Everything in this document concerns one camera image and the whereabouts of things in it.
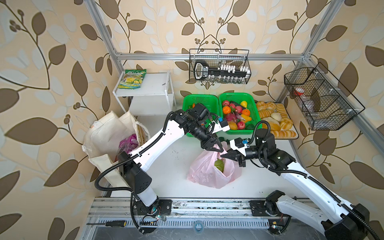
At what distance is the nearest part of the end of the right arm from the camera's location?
568 millimetres

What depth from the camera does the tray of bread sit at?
3.31 ft

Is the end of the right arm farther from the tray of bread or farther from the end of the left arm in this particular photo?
the tray of bread

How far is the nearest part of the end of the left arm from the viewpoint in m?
0.59

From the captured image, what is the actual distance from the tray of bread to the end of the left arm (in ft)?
1.88

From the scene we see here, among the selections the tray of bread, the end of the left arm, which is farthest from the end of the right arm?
the tray of bread

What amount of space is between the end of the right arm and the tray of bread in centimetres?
49
